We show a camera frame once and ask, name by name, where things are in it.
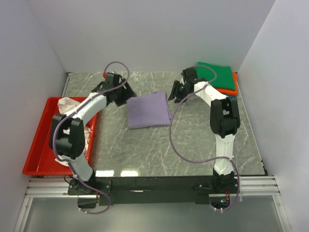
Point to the green folded t shirt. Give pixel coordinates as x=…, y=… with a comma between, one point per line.
x=224, y=77

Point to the orange folded t shirt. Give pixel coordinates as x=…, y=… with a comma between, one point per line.
x=230, y=92

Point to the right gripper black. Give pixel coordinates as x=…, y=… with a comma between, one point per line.
x=175, y=92

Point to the blue folded t shirt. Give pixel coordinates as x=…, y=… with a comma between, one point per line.
x=231, y=96

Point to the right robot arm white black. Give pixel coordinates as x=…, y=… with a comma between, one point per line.
x=224, y=116

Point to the black base beam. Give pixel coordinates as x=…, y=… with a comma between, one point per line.
x=161, y=189

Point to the white t shirt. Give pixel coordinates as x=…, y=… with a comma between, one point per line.
x=70, y=135

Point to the red plastic bin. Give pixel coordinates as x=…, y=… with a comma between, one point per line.
x=41, y=159

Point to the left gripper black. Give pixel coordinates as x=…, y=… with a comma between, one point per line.
x=128, y=93

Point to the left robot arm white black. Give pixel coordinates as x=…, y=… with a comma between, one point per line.
x=99, y=94

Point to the purple t shirt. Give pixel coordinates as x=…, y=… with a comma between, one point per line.
x=148, y=111

